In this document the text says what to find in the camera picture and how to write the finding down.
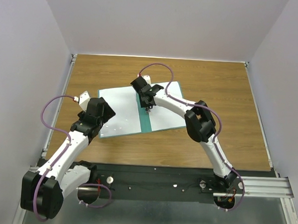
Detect left table edge rail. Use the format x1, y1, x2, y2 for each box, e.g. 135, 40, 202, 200
40, 54, 77, 159

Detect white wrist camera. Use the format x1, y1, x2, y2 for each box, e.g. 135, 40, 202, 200
73, 91, 91, 112
141, 75, 152, 85

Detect table edge rail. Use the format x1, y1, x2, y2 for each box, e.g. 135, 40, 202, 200
40, 54, 77, 159
244, 61, 279, 177

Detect metal folder clip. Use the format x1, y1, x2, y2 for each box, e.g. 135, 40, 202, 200
145, 107, 152, 114

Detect teal paper folder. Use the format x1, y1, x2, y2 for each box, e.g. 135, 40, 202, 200
95, 76, 190, 144

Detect metal sheet front panel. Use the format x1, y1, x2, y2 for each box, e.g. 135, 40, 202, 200
13, 193, 298, 224

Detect right table edge rail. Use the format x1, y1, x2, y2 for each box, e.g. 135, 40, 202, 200
244, 61, 279, 177

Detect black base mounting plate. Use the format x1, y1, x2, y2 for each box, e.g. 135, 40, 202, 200
34, 158, 281, 208

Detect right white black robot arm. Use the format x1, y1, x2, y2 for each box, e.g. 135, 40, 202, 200
130, 76, 237, 192

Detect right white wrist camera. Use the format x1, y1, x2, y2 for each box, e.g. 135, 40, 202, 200
141, 75, 152, 85

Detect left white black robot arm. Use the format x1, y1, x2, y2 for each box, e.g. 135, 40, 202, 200
20, 92, 115, 222

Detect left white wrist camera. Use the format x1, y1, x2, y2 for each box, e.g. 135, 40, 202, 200
73, 91, 91, 112

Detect white paper sheet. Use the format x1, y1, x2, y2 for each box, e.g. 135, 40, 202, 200
98, 86, 141, 138
149, 81, 186, 131

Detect aluminium extrusion rail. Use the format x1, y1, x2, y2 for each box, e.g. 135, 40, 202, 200
25, 163, 296, 200

